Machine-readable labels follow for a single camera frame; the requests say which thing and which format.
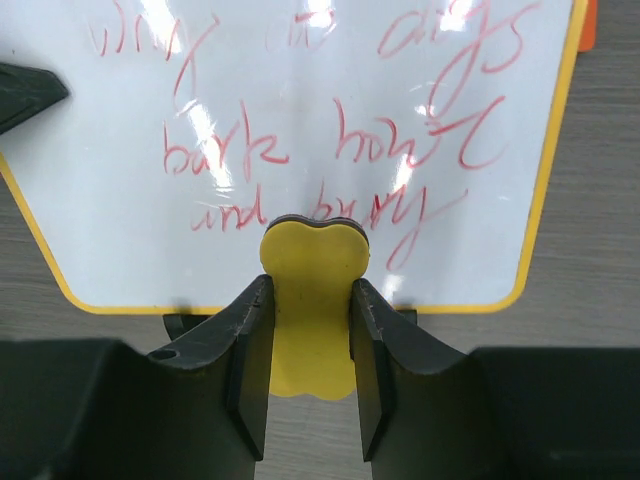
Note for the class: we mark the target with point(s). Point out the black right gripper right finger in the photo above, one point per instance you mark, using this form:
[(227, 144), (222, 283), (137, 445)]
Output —
[(429, 411)]

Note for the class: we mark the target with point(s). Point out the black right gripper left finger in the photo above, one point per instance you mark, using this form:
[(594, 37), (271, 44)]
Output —
[(98, 409)]

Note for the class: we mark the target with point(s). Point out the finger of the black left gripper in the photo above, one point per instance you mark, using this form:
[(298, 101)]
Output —
[(26, 92)]

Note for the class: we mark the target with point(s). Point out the yellow-framed whiteboard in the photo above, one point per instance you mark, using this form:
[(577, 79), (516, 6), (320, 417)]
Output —
[(189, 126)]

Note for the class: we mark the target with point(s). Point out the yellow bone-shaped eraser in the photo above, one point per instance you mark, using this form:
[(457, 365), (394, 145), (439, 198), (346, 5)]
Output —
[(313, 264)]

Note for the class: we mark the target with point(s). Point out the black whiteboard stand foot right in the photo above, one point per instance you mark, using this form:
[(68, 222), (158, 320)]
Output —
[(409, 315)]

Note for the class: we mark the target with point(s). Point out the black whiteboard stand foot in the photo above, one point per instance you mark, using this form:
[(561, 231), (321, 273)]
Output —
[(409, 315), (178, 324)]

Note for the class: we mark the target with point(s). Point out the black whiteboard stand foot left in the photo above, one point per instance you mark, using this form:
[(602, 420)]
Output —
[(178, 324)]

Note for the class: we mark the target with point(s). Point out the orange clipboard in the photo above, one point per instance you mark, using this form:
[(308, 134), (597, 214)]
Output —
[(589, 28)]

